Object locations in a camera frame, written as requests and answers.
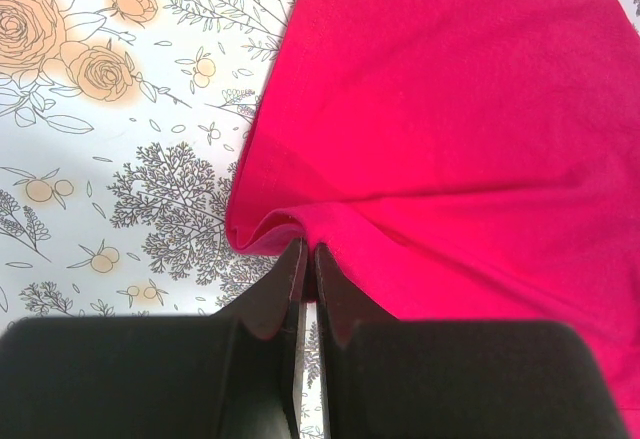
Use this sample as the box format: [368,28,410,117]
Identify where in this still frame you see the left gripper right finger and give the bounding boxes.
[314,245,629,438]

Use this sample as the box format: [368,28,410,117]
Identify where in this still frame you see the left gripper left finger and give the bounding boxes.
[1,239,308,438]

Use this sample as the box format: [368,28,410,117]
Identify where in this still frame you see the bright red t-shirt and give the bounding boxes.
[226,0,639,435]

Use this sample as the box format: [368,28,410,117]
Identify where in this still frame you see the floral patterned table mat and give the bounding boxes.
[1,0,629,438]

